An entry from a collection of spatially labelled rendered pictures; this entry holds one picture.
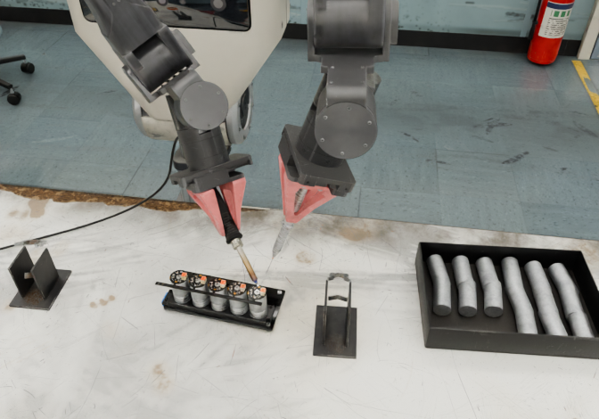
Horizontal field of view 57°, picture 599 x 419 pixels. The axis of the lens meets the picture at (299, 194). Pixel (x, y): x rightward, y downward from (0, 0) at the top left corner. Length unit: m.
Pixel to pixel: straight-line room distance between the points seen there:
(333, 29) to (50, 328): 0.57
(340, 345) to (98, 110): 2.23
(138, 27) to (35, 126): 2.13
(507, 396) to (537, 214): 1.52
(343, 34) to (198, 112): 0.21
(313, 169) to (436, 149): 1.90
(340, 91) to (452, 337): 0.40
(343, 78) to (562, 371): 0.50
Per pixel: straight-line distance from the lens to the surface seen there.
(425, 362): 0.77
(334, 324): 0.79
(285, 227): 0.67
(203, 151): 0.73
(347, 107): 0.49
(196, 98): 0.66
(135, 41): 0.71
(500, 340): 0.78
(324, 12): 0.54
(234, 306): 0.77
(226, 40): 0.99
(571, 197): 2.38
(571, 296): 0.87
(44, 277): 0.88
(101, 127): 2.69
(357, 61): 0.54
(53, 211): 1.04
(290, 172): 0.60
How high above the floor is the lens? 1.38
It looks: 40 degrees down
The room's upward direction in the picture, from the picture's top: straight up
